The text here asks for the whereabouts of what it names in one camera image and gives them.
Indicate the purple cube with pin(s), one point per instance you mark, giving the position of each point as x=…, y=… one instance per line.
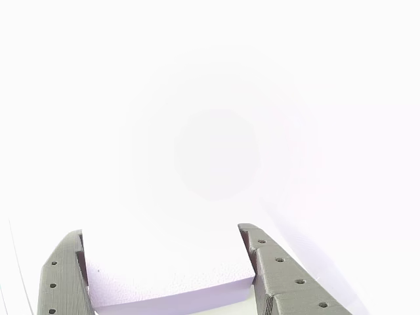
x=183, y=295

